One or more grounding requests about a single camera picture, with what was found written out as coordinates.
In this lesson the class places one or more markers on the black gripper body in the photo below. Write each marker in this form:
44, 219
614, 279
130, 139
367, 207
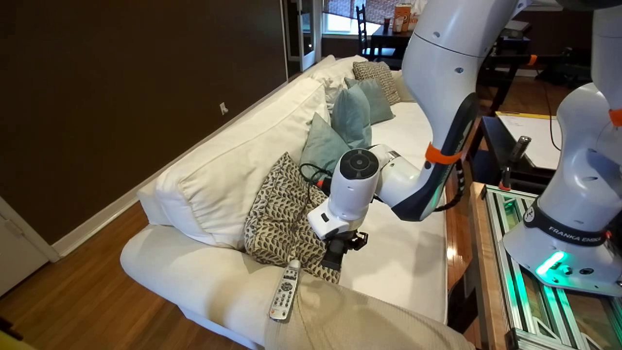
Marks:
351, 242

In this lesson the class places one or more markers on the silver Pioneer remote control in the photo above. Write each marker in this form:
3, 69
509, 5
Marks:
285, 292

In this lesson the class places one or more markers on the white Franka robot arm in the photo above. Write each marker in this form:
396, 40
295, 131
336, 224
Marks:
454, 65

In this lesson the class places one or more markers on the white sofa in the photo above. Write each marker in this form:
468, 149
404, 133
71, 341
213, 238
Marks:
215, 176

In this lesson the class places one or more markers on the black dining chair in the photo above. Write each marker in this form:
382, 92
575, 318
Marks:
361, 30

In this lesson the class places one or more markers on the white floor mat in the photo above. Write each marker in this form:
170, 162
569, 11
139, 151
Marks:
538, 129

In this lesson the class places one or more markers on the orange box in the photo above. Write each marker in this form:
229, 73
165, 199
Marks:
404, 18

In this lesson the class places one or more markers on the white door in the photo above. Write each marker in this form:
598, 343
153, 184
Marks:
21, 254

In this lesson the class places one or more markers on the yellow object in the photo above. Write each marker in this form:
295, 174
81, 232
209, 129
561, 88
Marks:
13, 343

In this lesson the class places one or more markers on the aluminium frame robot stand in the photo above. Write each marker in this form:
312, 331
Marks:
538, 304

